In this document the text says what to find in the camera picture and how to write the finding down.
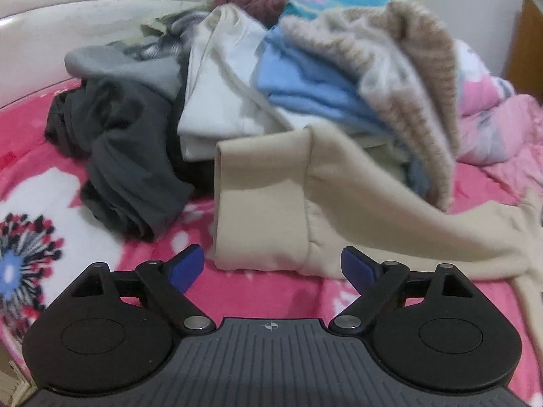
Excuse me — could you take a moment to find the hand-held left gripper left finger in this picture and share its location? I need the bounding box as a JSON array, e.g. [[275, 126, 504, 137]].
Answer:
[[70, 244, 216, 335]]

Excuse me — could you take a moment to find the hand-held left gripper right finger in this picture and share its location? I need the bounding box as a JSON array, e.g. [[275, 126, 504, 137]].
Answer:
[[329, 246, 472, 335]]

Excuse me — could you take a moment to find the beige black-striped zip jacket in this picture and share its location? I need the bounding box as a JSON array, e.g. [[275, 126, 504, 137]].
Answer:
[[212, 125, 543, 348]]

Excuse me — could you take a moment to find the dark grey garment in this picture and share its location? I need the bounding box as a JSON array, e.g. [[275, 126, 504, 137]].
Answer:
[[44, 78, 198, 242]]

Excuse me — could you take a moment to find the white garment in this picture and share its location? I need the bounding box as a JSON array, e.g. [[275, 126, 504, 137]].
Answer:
[[177, 5, 306, 164]]

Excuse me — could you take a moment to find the beige knit sweater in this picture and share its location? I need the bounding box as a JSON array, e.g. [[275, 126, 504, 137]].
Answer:
[[278, 0, 463, 215]]

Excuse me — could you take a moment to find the light blue garment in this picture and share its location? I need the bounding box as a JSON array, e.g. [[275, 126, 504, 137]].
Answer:
[[255, 23, 429, 198]]

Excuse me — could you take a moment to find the pink grey floral quilt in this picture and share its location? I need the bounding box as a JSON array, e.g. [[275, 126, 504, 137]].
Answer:
[[454, 38, 543, 204]]

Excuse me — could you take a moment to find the light grey garment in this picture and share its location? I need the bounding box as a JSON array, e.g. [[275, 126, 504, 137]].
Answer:
[[64, 46, 181, 100]]

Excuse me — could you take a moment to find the grey plaid shirt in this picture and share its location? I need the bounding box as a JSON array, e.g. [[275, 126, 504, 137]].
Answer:
[[106, 8, 208, 64]]

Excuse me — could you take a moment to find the teal pink printed blanket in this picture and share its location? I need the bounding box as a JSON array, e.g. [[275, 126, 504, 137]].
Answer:
[[282, 0, 395, 24]]

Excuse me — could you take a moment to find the pink white bed headboard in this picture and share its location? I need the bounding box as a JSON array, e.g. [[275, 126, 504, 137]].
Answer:
[[0, 0, 238, 109]]

